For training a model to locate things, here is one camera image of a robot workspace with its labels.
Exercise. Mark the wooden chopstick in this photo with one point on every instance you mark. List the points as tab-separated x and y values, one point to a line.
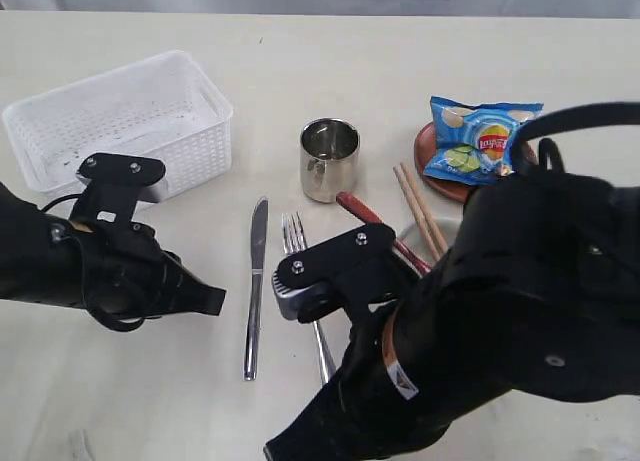
436	234
417	215

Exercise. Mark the brown wooden plate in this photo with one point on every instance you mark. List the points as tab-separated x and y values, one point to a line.
440	181

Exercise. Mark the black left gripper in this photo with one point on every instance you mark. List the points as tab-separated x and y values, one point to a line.
127	278

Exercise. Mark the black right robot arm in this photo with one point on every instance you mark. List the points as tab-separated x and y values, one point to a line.
539	293

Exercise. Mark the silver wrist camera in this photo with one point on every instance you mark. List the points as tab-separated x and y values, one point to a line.
114	184
349	272

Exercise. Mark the blue chips bag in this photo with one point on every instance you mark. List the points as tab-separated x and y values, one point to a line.
456	114

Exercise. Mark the white perforated plastic basket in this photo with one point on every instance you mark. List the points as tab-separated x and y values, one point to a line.
163	107

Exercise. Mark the silver table knife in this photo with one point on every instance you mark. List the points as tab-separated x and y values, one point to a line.
258	234

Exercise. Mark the silver metal fork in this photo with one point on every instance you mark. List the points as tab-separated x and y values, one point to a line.
294	240

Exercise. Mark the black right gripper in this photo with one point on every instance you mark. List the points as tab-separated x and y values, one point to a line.
359	414

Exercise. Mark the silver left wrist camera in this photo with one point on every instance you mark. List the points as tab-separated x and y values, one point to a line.
114	184

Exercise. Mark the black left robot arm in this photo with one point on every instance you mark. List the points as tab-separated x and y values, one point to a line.
40	263

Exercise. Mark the red-brown wooden spoon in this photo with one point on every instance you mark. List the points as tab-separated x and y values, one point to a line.
362	212

